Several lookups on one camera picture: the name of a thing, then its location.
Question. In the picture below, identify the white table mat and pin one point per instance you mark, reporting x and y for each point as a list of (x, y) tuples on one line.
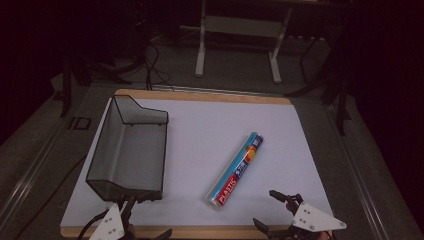
[(206, 133)]

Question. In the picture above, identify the black rectangular floor bracket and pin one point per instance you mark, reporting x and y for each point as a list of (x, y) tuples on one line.
[(79, 123)]

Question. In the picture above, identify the grey metal floor rail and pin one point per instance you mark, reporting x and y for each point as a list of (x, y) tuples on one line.
[(26, 180), (363, 180)]

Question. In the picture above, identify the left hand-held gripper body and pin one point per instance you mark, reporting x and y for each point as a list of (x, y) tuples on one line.
[(109, 225)]

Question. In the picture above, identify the person's right hand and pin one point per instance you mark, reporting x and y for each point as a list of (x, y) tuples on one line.
[(326, 236)]

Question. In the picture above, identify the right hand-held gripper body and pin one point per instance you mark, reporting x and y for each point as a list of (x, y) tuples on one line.
[(315, 218)]

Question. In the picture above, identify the person's left hand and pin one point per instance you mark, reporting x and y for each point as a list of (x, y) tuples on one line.
[(132, 234)]

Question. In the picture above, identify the white metal desk frame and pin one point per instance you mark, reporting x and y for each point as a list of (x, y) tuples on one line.
[(240, 26)]

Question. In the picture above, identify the black metal stand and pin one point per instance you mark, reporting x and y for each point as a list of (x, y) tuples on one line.
[(338, 100), (71, 76)]

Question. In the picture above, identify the blue plastic wrap roll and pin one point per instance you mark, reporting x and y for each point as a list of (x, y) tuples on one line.
[(233, 173)]

